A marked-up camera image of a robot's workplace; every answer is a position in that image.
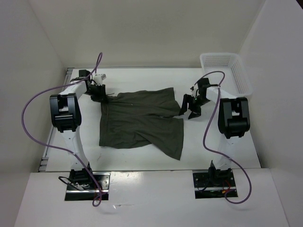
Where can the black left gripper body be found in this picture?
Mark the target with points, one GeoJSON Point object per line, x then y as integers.
{"type": "Point", "coordinates": [96, 92]}

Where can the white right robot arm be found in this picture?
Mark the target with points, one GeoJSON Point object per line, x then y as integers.
{"type": "Point", "coordinates": [233, 122]}

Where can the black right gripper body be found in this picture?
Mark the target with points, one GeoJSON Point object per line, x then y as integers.
{"type": "Point", "coordinates": [197, 100]}

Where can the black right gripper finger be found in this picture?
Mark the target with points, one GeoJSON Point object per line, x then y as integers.
{"type": "Point", "coordinates": [186, 104]}
{"type": "Point", "coordinates": [195, 112]}

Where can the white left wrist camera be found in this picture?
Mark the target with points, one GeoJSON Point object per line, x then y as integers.
{"type": "Point", "coordinates": [98, 79]}

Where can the white plastic basket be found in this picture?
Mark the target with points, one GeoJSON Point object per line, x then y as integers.
{"type": "Point", "coordinates": [230, 70]}

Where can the dark green shorts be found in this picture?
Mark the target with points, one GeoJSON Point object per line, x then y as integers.
{"type": "Point", "coordinates": [137, 119]}

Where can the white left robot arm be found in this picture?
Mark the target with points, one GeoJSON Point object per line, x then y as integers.
{"type": "Point", "coordinates": [66, 118]}

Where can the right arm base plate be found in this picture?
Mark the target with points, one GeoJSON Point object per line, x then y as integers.
{"type": "Point", "coordinates": [214, 187]}

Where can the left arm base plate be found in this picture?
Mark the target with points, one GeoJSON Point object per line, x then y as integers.
{"type": "Point", "coordinates": [87, 192]}

